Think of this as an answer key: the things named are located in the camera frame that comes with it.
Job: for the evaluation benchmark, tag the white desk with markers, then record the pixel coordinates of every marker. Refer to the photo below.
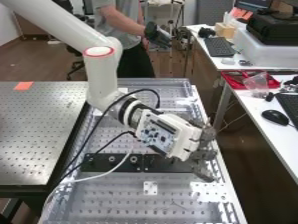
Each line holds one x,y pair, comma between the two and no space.
217,63
270,140

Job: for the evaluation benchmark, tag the orange tape patch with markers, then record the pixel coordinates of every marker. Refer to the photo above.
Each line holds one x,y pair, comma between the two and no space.
23,86

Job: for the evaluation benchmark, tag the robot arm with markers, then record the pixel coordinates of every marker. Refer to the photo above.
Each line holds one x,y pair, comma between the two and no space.
100,73

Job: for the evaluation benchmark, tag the black computer mouse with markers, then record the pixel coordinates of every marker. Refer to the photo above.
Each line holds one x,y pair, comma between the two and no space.
274,117

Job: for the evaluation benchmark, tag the black case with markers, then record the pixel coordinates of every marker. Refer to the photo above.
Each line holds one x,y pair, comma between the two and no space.
274,28

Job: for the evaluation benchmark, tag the large white box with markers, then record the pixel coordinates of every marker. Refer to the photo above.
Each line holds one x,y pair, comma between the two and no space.
266,53

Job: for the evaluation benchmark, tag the black plate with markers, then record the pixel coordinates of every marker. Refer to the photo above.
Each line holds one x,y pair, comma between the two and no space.
115,162

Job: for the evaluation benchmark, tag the clear box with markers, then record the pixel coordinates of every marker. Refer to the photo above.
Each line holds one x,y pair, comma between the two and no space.
111,203

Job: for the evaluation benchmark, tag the red tray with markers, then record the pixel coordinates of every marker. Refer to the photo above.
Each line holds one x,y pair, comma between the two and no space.
234,80

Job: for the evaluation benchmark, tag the black keyboard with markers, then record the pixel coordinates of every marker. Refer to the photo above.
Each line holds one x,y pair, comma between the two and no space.
290,108
218,46

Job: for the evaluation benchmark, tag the white computer mouse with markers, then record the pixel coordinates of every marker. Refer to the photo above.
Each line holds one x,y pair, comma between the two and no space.
228,61

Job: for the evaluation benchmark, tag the small white bracket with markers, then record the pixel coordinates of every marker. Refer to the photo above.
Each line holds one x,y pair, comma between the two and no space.
150,188

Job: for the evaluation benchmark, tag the clear plastic cup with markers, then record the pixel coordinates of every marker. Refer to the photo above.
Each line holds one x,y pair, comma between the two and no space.
257,85

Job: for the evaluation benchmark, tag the person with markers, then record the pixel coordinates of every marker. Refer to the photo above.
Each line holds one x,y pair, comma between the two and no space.
120,23

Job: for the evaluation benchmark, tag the black office chair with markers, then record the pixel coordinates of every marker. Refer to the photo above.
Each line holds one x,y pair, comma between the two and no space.
75,63

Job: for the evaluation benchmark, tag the cardboard box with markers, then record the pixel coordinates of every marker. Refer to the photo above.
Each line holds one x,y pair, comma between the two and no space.
225,30

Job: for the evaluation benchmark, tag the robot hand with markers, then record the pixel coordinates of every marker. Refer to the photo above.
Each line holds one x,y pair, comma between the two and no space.
170,135

